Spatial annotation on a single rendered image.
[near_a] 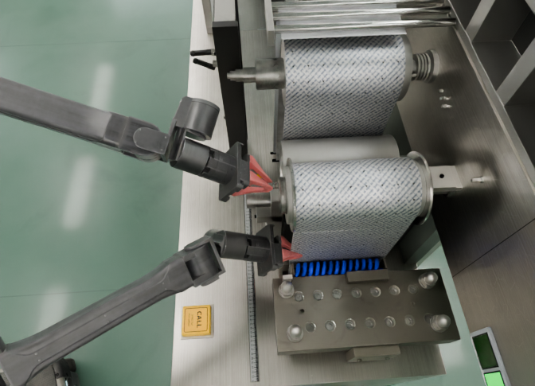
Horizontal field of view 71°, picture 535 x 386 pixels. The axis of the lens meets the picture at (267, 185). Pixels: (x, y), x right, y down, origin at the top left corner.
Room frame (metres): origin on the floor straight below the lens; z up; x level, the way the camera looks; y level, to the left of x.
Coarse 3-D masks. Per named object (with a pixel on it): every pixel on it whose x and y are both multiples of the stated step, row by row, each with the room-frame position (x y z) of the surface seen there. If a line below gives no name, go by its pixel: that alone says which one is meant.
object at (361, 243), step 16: (304, 240) 0.30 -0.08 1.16; (320, 240) 0.31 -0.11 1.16; (336, 240) 0.31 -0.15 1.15; (352, 240) 0.31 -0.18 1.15; (368, 240) 0.31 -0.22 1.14; (384, 240) 0.31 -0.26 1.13; (304, 256) 0.30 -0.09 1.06; (320, 256) 0.31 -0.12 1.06; (336, 256) 0.31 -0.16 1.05; (352, 256) 0.31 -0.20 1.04; (368, 256) 0.31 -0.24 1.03; (384, 256) 0.32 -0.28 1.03
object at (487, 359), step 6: (480, 336) 0.11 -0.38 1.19; (486, 336) 0.11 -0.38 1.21; (474, 342) 0.10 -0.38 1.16; (480, 342) 0.10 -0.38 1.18; (486, 342) 0.10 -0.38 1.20; (480, 348) 0.09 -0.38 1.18; (486, 348) 0.09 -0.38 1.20; (480, 354) 0.08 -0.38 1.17; (486, 354) 0.08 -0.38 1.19; (492, 354) 0.08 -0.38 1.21; (480, 360) 0.07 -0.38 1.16; (486, 360) 0.07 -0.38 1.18; (492, 360) 0.07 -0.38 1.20; (486, 366) 0.06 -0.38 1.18
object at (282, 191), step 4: (280, 180) 0.38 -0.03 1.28; (284, 180) 0.38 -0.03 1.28; (280, 184) 0.37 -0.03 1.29; (284, 184) 0.37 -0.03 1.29; (280, 188) 0.36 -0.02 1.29; (284, 188) 0.36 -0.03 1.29; (280, 192) 0.35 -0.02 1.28; (284, 192) 0.35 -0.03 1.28; (280, 196) 0.35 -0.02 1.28; (284, 196) 0.34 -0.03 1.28; (280, 200) 0.34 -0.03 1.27; (284, 200) 0.34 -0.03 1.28; (280, 204) 0.34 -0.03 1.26; (284, 204) 0.33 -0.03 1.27; (280, 208) 0.33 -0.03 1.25; (284, 208) 0.33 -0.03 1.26; (280, 212) 0.33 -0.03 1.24; (284, 212) 0.33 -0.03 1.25
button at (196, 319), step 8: (184, 312) 0.21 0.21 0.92; (192, 312) 0.21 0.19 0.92; (200, 312) 0.21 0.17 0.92; (208, 312) 0.21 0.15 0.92; (184, 320) 0.19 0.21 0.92; (192, 320) 0.19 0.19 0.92; (200, 320) 0.19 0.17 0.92; (208, 320) 0.19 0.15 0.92; (184, 328) 0.17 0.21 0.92; (192, 328) 0.17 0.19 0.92; (200, 328) 0.17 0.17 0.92; (208, 328) 0.17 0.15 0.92; (184, 336) 0.15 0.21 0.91
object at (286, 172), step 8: (288, 168) 0.40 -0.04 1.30; (288, 176) 0.37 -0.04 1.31; (288, 184) 0.36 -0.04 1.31; (424, 184) 0.36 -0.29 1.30; (288, 192) 0.34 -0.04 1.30; (424, 192) 0.35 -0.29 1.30; (288, 200) 0.33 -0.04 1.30; (424, 200) 0.33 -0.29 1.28; (288, 208) 0.32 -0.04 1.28; (288, 216) 0.31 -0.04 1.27
